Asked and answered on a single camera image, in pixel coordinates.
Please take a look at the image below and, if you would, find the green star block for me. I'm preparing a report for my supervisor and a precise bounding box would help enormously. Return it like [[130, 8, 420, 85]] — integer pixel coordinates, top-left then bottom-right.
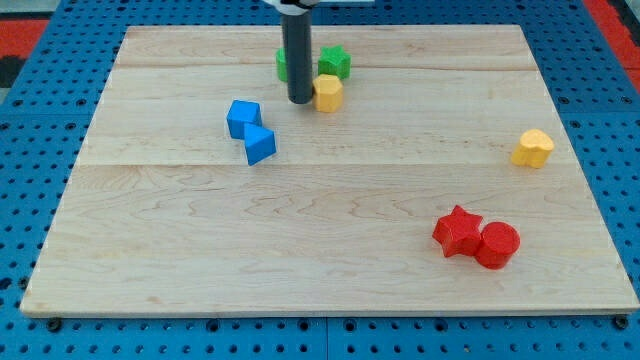
[[318, 45, 351, 79]]

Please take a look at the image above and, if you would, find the yellow hexagon block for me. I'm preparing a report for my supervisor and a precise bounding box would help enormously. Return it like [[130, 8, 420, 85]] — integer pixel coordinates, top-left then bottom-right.
[[313, 74, 343, 113]]

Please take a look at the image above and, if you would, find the green block behind rod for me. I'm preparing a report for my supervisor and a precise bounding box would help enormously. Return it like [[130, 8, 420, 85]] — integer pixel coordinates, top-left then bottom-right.
[[275, 47, 288, 82]]

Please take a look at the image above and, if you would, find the red cylinder block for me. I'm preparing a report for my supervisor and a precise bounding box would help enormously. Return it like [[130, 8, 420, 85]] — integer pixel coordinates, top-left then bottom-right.
[[474, 222, 521, 270]]

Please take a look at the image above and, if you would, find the blue cube block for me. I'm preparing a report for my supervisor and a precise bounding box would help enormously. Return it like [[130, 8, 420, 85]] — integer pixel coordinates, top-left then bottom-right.
[[226, 100, 262, 140]]

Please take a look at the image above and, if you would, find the yellow heart block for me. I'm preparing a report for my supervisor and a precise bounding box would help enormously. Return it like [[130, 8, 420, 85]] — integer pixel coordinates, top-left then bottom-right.
[[510, 129, 555, 169]]

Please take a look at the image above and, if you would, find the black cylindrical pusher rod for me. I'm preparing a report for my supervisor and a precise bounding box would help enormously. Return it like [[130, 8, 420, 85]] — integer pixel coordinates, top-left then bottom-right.
[[281, 11, 313, 105]]

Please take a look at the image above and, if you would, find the wooden board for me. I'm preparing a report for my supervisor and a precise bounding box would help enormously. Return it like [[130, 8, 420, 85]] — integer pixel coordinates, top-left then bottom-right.
[[21, 25, 639, 318]]

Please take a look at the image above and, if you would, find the red star block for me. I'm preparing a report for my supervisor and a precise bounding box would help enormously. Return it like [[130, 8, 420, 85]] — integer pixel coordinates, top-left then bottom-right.
[[432, 205, 483, 257]]

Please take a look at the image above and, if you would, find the blue triangle block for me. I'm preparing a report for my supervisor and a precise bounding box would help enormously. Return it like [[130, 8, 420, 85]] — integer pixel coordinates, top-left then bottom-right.
[[244, 124, 276, 166]]

